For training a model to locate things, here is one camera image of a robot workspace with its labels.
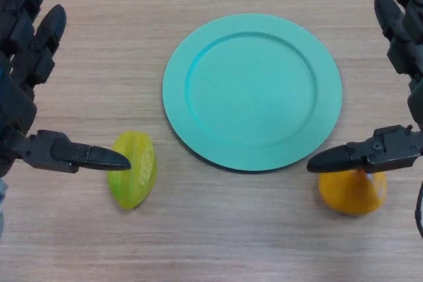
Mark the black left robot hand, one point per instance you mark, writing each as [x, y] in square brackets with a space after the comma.
[20, 64]

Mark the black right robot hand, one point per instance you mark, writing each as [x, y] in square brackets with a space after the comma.
[396, 150]

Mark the yellow-green starfruit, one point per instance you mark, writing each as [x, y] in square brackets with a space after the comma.
[135, 186]

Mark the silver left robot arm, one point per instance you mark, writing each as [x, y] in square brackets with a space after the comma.
[2, 206]

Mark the green round plate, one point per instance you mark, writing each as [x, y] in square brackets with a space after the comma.
[251, 97]

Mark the orange fruit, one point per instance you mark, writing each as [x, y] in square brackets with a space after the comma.
[350, 193]

